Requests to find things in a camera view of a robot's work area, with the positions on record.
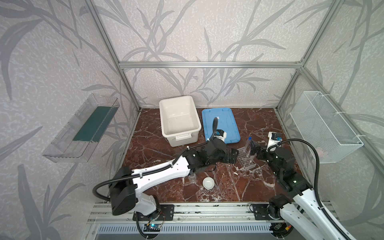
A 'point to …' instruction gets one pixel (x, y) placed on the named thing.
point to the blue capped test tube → (250, 139)
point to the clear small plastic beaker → (192, 178)
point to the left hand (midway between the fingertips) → (234, 148)
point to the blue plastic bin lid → (226, 122)
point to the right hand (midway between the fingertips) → (259, 137)
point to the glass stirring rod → (219, 176)
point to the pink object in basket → (320, 151)
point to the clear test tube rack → (244, 160)
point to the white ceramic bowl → (208, 183)
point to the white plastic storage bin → (180, 122)
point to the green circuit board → (152, 227)
